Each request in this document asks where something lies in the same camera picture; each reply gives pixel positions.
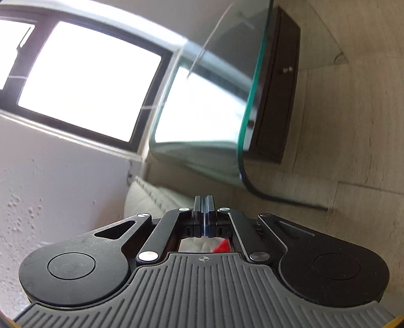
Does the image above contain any red garment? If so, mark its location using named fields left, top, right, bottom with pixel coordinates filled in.
left=212, top=239, right=232, bottom=253

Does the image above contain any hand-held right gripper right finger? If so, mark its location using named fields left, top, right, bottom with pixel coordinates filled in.
left=205, top=196, right=316, bottom=264

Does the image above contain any grey pillow right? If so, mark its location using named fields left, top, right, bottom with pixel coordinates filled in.
left=124, top=177, right=203, bottom=218

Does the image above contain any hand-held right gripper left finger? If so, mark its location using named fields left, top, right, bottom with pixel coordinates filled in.
left=95, top=196, right=206, bottom=265

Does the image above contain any dark framed window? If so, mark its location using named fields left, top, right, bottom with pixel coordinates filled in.
left=0, top=9, right=177, bottom=152

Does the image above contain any glass side table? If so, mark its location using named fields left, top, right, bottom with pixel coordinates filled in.
left=148, top=0, right=349, bottom=210

